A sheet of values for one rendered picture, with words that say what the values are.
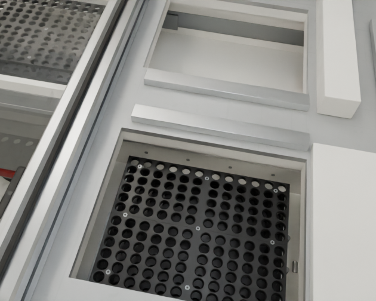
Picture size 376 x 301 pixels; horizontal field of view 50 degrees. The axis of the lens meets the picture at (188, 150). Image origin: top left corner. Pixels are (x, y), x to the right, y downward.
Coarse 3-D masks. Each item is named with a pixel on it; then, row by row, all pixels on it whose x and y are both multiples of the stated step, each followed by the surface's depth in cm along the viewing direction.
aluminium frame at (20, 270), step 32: (128, 0) 61; (128, 32) 59; (96, 64) 52; (96, 96) 50; (64, 128) 46; (96, 128) 51; (64, 160) 44; (64, 192) 44; (32, 224) 40; (32, 256) 38; (0, 288) 36; (32, 288) 40
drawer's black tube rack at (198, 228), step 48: (144, 192) 52; (192, 192) 57; (240, 192) 57; (288, 192) 53; (144, 240) 49; (192, 240) 49; (240, 240) 49; (144, 288) 48; (192, 288) 46; (240, 288) 46
